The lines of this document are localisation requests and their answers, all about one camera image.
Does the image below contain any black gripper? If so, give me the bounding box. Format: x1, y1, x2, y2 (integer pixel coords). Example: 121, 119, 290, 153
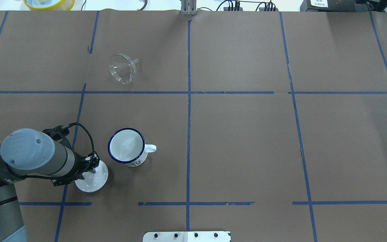
52, 151, 99, 187

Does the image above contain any white round lid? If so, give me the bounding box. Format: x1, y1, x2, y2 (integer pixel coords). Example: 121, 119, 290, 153
74, 160, 109, 193

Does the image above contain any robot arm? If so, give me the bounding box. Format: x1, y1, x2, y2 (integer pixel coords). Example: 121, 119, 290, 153
0, 124, 99, 242

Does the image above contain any white enamel mug blue rim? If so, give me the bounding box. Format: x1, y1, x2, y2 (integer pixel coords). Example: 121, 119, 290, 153
107, 127, 157, 167

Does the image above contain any yellow rimmed bowl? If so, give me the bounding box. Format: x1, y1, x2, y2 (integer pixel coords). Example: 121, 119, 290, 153
23, 0, 75, 11

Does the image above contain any black computer box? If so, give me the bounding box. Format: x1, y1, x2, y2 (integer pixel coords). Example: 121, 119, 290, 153
300, 0, 387, 12

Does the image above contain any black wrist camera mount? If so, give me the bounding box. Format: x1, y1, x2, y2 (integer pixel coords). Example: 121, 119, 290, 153
42, 125, 72, 150

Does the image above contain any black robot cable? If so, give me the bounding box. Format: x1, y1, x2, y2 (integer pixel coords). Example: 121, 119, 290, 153
9, 122, 96, 180

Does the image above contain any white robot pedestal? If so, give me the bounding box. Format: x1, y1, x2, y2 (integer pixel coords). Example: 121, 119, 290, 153
142, 231, 231, 242

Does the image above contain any aluminium frame post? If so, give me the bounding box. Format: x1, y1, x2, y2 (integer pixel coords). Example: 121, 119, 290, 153
180, 0, 198, 16

